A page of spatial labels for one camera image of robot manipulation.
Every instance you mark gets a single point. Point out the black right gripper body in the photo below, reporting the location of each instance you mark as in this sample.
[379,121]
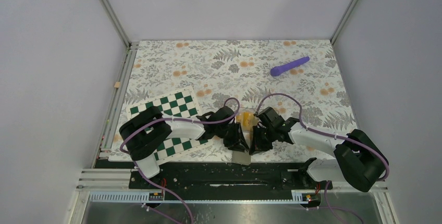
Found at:
[269,131]

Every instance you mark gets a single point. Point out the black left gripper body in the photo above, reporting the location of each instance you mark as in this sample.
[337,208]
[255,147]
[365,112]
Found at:
[229,133]

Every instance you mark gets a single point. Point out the grey card holder wallet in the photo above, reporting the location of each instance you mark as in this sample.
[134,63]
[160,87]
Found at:
[242,158]

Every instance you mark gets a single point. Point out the gold VIP card stack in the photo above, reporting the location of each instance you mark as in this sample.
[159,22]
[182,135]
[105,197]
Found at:
[246,119]

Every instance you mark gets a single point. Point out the clear acrylic card box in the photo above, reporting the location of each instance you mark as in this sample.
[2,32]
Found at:
[253,110]

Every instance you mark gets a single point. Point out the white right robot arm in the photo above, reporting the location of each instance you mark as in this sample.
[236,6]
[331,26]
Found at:
[356,159]

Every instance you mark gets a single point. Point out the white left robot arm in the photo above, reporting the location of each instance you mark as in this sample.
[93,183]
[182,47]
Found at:
[148,130]

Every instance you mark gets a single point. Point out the green white chessboard mat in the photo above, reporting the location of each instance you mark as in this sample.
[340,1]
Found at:
[179,103]

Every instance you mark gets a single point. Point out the purple cylindrical tool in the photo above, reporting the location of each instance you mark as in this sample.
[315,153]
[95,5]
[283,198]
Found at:
[278,70]

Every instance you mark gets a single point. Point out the floral patterned table mat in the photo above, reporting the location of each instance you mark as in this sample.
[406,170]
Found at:
[238,73]

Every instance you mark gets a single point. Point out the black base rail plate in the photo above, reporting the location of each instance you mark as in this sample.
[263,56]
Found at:
[257,182]

